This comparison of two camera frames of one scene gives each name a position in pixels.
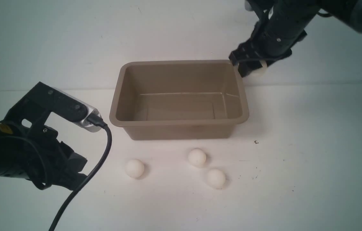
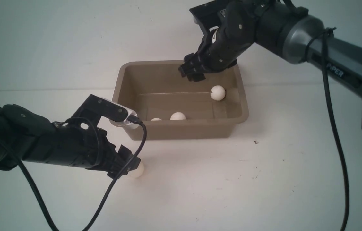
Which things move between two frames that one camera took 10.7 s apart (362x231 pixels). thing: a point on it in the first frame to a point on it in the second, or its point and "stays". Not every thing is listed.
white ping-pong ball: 134,168 stays
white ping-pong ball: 216,178 to 177,115
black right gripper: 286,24 to 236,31
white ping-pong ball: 261,71 to 217,92
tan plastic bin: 178,99 stays
